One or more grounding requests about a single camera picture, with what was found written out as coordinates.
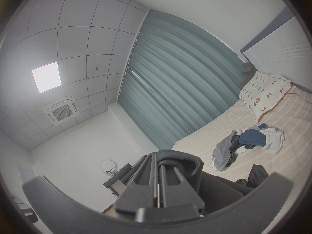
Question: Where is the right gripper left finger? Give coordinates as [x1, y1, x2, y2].
[114, 152, 157, 211]

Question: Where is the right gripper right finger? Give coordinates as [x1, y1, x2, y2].
[158, 165, 205, 213]

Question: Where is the black T-shirt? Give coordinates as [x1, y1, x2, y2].
[156, 149, 268, 200]

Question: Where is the pile of clothes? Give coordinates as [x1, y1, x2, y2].
[211, 123, 285, 172]

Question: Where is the bed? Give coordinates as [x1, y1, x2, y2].
[171, 6, 312, 197]

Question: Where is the black chest of drawers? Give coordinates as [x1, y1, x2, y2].
[104, 155, 147, 197]

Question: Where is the round white mirror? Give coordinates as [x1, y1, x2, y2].
[101, 158, 118, 175]

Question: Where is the blue-green curtain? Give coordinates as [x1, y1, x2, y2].
[127, 9, 247, 133]
[118, 68, 195, 150]

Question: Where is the white printed pillow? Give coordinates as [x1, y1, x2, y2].
[239, 71, 292, 121]

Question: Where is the grey bedside table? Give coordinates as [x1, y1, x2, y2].
[240, 62, 256, 87]

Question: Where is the square ceiling light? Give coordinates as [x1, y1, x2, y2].
[32, 62, 61, 93]

